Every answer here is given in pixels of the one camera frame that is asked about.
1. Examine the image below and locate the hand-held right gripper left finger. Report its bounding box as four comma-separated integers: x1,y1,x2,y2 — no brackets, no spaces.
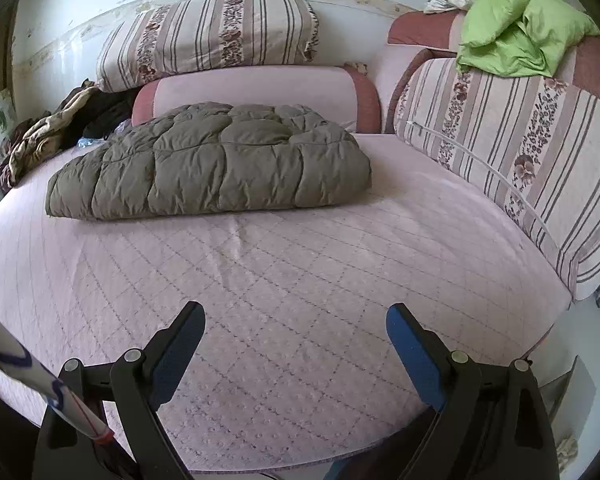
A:
32,301,207,480

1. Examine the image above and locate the green puffer jacket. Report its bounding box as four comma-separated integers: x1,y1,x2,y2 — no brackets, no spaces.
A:
455,0,600,79

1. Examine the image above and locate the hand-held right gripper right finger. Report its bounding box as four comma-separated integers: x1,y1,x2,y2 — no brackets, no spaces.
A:
386,302,563,480

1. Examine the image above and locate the striped floral cushion with cable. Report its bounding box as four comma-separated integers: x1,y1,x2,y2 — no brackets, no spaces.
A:
394,57,600,302

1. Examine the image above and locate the pink quilted sofa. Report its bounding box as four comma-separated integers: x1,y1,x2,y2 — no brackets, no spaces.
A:
0,10,600,476

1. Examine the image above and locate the brown patterned cloth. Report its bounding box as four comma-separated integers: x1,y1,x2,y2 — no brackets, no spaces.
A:
0,79,99,192

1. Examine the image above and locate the olive puffer jacket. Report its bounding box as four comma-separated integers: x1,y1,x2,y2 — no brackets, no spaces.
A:
45,102,373,221

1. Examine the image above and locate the dark cloth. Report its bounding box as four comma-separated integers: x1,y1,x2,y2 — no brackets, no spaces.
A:
69,89,137,142

